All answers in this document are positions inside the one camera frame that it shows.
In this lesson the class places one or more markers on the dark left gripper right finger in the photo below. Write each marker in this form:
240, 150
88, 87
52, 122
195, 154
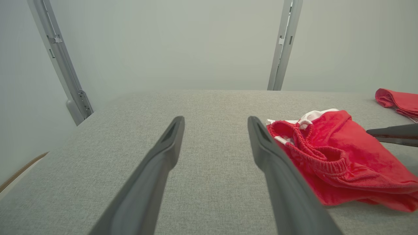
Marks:
281, 182

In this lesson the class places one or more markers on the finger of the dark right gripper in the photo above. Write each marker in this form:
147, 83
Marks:
398, 131
401, 142

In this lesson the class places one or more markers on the red shorts with white stripes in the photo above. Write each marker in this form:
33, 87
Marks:
346, 156

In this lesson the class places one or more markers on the grey partition post with foot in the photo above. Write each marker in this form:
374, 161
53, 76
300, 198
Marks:
62, 65

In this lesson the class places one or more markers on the grey double partition post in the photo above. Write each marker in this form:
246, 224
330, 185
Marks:
284, 49

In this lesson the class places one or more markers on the red basketball jersey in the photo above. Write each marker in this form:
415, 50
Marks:
403, 101

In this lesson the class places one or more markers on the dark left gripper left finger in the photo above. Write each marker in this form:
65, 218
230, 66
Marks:
147, 182

